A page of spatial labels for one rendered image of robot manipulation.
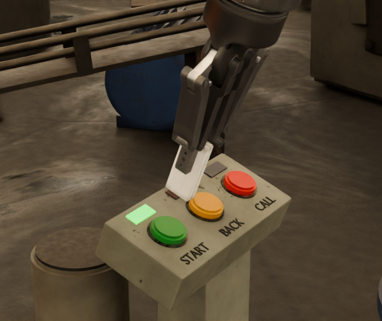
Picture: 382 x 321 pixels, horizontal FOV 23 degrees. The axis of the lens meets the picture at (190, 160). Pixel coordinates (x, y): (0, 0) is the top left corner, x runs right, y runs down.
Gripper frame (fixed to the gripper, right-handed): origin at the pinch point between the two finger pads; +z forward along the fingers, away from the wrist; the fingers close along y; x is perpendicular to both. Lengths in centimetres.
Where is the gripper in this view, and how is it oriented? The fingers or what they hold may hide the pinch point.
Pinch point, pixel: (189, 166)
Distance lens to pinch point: 96.3
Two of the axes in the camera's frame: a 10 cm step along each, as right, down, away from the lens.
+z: -2.9, 7.9, 5.5
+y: -5.6, 3.3, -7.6
